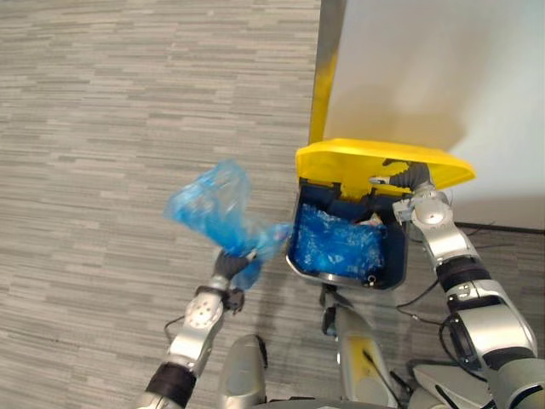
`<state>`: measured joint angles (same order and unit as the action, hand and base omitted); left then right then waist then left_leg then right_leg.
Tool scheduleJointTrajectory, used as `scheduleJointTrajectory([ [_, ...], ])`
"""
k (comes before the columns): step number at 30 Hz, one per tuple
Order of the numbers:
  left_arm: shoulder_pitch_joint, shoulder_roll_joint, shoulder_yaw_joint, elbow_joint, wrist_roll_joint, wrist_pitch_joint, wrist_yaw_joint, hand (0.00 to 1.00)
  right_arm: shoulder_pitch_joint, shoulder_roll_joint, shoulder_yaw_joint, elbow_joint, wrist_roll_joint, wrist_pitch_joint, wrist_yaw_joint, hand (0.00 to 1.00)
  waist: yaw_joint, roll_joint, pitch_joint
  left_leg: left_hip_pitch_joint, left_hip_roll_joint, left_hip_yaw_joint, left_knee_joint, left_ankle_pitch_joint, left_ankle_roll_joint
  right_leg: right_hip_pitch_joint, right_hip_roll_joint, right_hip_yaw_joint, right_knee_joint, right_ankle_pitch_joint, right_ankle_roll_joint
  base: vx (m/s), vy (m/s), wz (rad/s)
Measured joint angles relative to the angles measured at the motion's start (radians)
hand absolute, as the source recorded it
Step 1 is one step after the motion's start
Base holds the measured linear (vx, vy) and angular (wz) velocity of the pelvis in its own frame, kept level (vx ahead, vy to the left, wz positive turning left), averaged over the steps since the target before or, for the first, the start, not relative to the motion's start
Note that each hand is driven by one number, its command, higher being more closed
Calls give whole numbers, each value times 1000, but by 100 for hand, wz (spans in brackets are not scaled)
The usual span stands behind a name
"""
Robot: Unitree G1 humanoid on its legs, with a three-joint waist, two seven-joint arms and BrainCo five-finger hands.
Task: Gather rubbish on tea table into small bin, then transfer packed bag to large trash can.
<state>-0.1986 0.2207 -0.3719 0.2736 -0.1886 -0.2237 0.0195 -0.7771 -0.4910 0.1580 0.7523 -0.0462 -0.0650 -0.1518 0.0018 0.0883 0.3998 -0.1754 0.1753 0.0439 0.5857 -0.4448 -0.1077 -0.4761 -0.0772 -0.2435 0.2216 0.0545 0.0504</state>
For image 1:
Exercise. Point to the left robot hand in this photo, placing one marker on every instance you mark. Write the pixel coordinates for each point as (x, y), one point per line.
(232, 265)

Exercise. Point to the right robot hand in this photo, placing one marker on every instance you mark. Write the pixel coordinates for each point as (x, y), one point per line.
(409, 174)

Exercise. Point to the yellow trash can lid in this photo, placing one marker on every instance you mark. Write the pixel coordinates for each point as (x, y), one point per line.
(374, 164)

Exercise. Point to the blue plastic rubbish bag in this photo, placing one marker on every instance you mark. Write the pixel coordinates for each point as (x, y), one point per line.
(221, 213)

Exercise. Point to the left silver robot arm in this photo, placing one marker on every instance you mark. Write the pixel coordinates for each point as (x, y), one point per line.
(191, 341)

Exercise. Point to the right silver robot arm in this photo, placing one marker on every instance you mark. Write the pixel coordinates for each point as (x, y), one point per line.
(468, 289)

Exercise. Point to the white rubbish piece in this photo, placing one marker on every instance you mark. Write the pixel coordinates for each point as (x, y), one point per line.
(369, 220)

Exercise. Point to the dark blue large trash can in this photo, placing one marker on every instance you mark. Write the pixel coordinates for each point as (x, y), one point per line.
(396, 243)

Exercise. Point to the blue bin liner bag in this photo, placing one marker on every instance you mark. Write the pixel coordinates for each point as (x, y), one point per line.
(336, 243)

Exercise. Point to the left silver robot leg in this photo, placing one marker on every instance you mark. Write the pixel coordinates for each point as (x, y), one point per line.
(242, 370)

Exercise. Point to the silver robot leg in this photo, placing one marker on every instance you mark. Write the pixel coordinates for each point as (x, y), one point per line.
(362, 349)
(242, 370)

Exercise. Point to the right silver robot leg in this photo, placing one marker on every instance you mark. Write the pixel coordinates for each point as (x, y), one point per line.
(362, 349)

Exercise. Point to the silver door frame post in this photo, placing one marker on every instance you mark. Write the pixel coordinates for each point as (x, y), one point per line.
(325, 70)

